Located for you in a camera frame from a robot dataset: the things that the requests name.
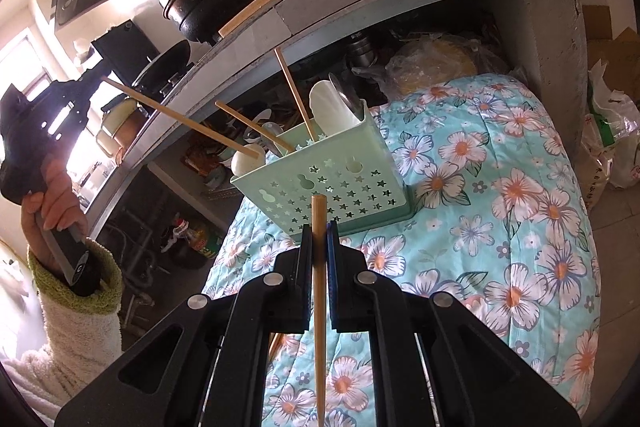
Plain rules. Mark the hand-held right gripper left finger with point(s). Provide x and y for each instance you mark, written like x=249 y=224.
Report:
x=302 y=282

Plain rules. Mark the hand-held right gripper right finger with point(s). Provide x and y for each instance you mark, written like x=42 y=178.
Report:
x=334 y=287

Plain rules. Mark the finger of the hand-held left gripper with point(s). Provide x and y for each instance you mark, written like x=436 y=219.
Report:
x=90 y=88

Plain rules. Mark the green plastic utensil holder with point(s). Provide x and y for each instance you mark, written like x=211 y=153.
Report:
x=280 y=187

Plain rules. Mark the metal spoon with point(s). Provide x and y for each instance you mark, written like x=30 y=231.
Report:
x=262 y=134
x=352 y=99

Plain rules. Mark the person's left forearm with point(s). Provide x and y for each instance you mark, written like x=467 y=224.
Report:
x=55 y=357

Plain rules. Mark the person's left hand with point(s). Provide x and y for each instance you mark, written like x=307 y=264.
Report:
x=57 y=197

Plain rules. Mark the cream and copper pot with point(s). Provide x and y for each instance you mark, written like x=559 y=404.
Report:
x=122 y=127

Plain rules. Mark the black kitchen appliance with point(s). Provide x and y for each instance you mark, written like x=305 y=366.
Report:
x=130 y=47

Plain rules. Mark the black wok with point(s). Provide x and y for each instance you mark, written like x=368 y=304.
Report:
x=165 y=67

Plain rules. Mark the yellow cooking oil bottle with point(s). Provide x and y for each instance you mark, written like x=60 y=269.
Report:
x=205 y=239

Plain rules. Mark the red snack packets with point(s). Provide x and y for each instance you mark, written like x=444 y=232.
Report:
x=200 y=157

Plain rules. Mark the dark bottle with red cap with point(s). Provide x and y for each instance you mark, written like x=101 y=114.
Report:
x=177 y=232

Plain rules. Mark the floral turquoise quilt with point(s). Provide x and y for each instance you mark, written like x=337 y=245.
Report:
x=475 y=207

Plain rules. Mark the stainless steel pot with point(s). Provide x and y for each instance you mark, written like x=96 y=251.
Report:
x=362 y=49

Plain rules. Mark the plastic bag of yellow food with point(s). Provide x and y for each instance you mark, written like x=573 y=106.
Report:
x=440 y=62

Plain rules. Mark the white plastic sack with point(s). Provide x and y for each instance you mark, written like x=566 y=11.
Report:
x=615 y=147

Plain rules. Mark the cardboard box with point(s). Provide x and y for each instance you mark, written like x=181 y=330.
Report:
x=620 y=52

